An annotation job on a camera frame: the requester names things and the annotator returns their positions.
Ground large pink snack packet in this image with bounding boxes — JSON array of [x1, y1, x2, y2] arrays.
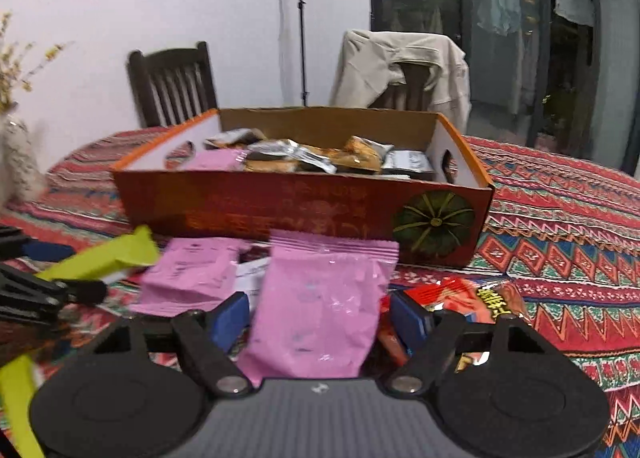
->
[[237, 229, 401, 387]]

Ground black light stand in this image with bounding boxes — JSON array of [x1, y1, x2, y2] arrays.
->
[[294, 0, 310, 108]]

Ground white silver snack packet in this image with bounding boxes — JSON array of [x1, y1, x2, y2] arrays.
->
[[382, 149, 436, 178]]

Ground glass door wardrobe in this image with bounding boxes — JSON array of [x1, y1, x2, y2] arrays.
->
[[369, 0, 640, 174]]

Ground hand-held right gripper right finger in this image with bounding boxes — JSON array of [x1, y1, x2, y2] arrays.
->
[[387, 291, 546, 396]]

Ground orange printed cardboard box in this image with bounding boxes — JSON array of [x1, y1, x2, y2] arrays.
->
[[111, 107, 496, 269]]

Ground pile of silver orange packets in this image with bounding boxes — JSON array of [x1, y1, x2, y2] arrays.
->
[[204, 127, 397, 175]]

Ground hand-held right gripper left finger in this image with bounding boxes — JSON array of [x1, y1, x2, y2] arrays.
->
[[92, 292, 252, 398]]

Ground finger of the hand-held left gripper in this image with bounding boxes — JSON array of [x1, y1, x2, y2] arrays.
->
[[0, 263, 109, 325], [0, 225, 77, 264]]

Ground red snack packet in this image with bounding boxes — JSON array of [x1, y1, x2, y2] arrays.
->
[[377, 277, 532, 370]]

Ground beige jacket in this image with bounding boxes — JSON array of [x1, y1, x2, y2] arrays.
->
[[330, 29, 472, 131]]

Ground lime green snack packet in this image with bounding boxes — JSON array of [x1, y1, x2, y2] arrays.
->
[[37, 225, 162, 285], [0, 353, 47, 458]]

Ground yellow flower branches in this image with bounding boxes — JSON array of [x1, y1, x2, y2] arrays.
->
[[0, 13, 72, 112]]

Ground dark wooden slatted chair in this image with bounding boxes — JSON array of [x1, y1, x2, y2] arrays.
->
[[127, 42, 219, 128]]

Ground white paper packet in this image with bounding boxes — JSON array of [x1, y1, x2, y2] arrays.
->
[[234, 258, 272, 312]]

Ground white speckled vase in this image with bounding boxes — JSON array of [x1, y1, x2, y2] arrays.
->
[[0, 111, 47, 204]]

